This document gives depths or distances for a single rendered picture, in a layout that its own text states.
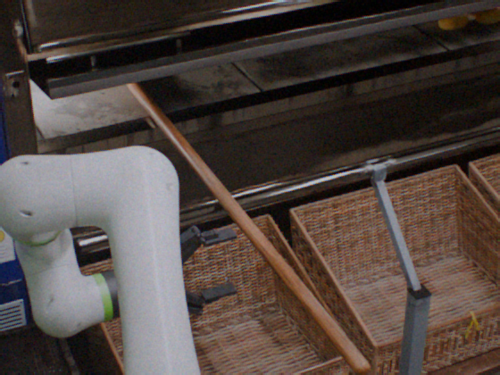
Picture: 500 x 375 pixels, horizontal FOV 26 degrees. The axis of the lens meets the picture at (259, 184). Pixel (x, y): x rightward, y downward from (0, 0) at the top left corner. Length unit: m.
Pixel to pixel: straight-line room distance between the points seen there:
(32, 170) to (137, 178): 0.16
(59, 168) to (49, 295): 0.45
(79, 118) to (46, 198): 1.09
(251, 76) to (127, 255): 1.36
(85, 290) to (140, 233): 0.48
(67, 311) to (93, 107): 0.84
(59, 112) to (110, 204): 1.13
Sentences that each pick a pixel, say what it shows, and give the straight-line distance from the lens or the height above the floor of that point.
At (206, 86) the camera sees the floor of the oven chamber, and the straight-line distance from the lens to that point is 2.80.
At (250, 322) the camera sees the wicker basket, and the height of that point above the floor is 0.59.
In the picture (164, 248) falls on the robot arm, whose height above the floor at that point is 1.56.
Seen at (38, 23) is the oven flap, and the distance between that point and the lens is 2.39.
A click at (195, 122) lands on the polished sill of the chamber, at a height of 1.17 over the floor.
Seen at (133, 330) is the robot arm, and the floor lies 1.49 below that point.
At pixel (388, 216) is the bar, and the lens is 2.49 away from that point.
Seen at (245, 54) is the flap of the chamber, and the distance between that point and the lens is 2.45.
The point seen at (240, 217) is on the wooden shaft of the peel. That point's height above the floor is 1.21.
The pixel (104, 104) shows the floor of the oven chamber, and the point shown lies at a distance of 2.73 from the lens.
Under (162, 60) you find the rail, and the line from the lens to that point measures 2.37.
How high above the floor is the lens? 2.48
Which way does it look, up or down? 33 degrees down
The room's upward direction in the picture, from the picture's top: 1 degrees clockwise
